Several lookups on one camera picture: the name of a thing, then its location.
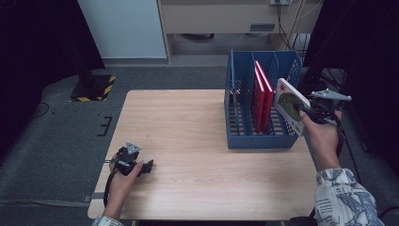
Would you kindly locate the person's left hand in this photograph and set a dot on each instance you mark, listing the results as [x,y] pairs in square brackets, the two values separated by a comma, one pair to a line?
[120,188]

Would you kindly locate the black curtain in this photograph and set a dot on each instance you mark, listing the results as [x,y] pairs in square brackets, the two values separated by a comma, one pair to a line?
[360,47]
[37,47]

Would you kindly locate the beige wooden cabinet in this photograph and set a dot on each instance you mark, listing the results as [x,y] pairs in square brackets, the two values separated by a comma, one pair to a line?
[213,19]

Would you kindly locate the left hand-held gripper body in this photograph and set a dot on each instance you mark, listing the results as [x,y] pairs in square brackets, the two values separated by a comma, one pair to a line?
[127,160]

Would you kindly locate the grey tape piece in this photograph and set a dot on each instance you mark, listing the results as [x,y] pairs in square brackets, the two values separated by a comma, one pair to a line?
[94,197]

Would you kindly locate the white board panel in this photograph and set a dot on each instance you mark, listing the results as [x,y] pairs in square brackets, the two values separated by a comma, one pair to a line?
[122,28]

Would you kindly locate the white picture book with leaf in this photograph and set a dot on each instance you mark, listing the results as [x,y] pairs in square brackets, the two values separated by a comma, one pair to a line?
[288,103]

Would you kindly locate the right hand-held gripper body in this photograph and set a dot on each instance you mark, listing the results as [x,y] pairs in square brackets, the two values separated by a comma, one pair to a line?
[327,108]

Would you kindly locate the person's right hand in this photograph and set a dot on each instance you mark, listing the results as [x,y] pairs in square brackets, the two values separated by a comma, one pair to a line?
[323,135]

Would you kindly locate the blue plastic file rack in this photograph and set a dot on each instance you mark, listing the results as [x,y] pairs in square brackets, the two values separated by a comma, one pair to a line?
[260,141]

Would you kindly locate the plain red hardcover book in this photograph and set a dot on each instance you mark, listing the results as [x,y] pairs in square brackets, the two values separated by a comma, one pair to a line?
[268,106]

